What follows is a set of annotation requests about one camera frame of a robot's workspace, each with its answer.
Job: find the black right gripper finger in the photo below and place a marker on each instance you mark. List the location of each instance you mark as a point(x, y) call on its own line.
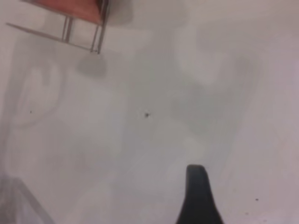
point(198, 198)

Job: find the pink round plate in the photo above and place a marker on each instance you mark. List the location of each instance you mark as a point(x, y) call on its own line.
point(79, 9)

